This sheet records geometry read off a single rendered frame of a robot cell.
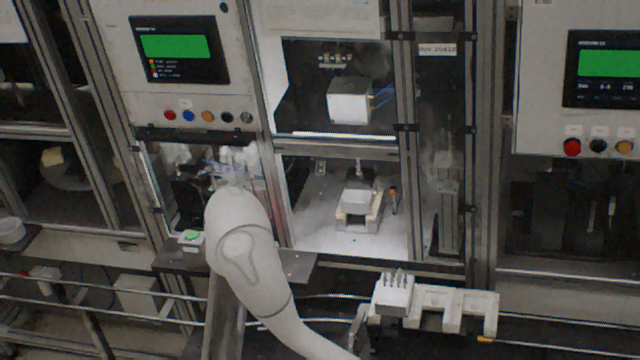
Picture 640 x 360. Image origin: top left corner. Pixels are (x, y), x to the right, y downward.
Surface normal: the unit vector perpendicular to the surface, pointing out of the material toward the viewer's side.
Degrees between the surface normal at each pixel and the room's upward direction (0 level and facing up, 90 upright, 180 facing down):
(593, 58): 90
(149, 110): 90
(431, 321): 0
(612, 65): 90
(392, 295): 0
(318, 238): 0
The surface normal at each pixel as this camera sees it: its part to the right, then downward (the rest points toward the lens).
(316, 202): -0.13, -0.78
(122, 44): -0.26, 0.62
